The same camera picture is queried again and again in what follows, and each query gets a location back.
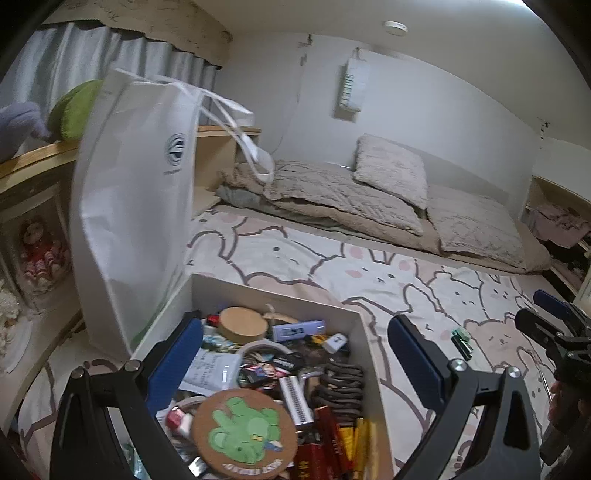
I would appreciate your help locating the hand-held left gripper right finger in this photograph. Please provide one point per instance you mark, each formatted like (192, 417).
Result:
(418, 364)

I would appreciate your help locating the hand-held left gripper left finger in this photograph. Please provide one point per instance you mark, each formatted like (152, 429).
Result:
(173, 364)

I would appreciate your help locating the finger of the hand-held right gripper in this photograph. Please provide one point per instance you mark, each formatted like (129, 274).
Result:
(551, 302)
(535, 323)

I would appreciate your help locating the white cardboard box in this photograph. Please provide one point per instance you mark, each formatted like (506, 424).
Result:
(277, 295)

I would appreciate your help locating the person's right hand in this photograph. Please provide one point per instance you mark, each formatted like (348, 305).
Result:
(555, 406)

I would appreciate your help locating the white paper receipt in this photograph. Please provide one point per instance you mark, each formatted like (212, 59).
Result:
(207, 371)

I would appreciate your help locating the green and black lighter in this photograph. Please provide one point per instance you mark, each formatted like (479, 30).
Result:
(461, 341)

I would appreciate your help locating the pink clothes pile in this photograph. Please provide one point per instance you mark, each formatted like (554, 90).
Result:
(558, 224)

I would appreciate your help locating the round cork lid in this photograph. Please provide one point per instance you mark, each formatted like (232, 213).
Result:
(242, 325)

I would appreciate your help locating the brown hair claw clip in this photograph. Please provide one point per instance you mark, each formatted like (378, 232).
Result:
(337, 387)

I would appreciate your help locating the white usb adapter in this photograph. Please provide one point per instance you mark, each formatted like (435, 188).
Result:
(334, 344)

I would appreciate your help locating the gold wrapped bars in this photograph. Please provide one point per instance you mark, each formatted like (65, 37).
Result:
(362, 438)

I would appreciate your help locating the round elephant cork coaster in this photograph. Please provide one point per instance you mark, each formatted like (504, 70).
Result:
(240, 434)

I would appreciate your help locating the beige knit pillow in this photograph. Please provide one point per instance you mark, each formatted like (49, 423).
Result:
(475, 226)

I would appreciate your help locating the red glossy tube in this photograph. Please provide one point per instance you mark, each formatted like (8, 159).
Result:
(330, 429)

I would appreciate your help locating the wooden wardrobe niche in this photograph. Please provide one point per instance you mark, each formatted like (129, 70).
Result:
(554, 189)

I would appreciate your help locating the white striped small case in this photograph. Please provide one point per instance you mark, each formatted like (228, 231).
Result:
(295, 399)

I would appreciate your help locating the cartoon animal print bedsheet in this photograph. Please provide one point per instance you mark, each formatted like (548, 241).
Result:
(323, 263)

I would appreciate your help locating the red cigarette pack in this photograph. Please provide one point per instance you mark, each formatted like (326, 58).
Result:
(314, 461)

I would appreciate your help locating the white paper bag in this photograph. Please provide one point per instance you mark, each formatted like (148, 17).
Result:
(134, 207)

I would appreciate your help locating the red dressed doll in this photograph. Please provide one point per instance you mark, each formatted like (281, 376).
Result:
(39, 254)

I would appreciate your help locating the white dressed doll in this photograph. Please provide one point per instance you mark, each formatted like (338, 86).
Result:
(7, 314)

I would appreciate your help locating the folded beige quilt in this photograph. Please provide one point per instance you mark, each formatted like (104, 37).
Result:
(341, 196)

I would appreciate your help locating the beige fleece duvet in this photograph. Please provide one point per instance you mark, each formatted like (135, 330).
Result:
(240, 180)

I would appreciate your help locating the fluffy beige pillow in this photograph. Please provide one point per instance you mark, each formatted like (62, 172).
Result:
(392, 168)

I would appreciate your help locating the doll in clear case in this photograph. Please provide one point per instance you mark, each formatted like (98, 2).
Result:
(57, 203)

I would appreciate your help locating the wooden shelf unit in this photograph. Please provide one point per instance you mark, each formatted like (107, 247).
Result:
(41, 157)

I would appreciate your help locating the green plush toy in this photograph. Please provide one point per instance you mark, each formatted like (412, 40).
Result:
(71, 110)

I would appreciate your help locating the purple plush toy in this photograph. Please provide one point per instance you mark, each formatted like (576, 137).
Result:
(21, 129)

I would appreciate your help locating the hanging white tote bag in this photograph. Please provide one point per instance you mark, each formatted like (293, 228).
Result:
(353, 85)

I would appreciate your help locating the white smoke detector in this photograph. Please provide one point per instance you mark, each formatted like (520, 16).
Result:
(395, 27)

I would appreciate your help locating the grey curtain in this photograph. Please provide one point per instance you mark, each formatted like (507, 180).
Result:
(69, 60)

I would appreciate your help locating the cartoon printed beige valance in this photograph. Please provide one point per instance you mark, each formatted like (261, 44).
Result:
(138, 23)

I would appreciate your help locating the black wall hook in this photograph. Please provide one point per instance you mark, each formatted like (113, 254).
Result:
(545, 127)

